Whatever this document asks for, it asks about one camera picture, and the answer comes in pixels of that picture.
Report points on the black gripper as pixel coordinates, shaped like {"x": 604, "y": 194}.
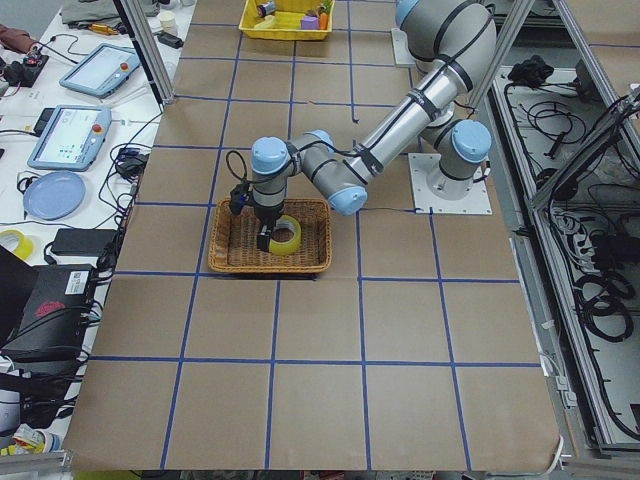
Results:
{"x": 266, "y": 215}

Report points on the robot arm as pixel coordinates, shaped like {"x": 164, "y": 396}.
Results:
{"x": 456, "y": 40}

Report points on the yellow tape roll on desk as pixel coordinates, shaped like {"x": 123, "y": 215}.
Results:
{"x": 17, "y": 243}

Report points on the brown wicker basket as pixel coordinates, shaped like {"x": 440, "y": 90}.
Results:
{"x": 233, "y": 244}

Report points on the black power adapter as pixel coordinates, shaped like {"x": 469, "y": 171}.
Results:
{"x": 79, "y": 243}

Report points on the lower teach pendant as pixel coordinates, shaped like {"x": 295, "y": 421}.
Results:
{"x": 71, "y": 139}

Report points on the teach pendant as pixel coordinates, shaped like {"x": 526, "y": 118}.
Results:
{"x": 71, "y": 139}
{"x": 102, "y": 71}

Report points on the blue plate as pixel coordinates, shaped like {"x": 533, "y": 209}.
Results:
{"x": 54, "y": 195}

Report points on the pale banana slice toy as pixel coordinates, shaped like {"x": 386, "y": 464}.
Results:
{"x": 267, "y": 23}

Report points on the purple foam cube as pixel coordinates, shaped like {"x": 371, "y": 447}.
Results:
{"x": 309, "y": 23}

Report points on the yellow woven tray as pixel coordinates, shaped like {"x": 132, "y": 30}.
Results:
{"x": 288, "y": 16}

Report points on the orange toy carrot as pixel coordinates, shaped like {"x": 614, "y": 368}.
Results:
{"x": 324, "y": 13}

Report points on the black computer box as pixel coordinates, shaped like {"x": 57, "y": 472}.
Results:
{"x": 44, "y": 309}

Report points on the small black silver can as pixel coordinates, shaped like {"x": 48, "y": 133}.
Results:
{"x": 266, "y": 8}

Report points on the upper teach pendant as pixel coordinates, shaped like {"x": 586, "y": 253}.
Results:
{"x": 102, "y": 71}

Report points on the black cloth bundle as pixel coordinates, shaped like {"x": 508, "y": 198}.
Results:
{"x": 532, "y": 72}

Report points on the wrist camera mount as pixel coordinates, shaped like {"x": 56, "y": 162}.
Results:
{"x": 239, "y": 198}

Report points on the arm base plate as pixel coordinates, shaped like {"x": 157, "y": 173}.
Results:
{"x": 402, "y": 56}
{"x": 434, "y": 193}

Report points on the aluminium frame post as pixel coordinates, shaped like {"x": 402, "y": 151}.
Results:
{"x": 139, "y": 31}

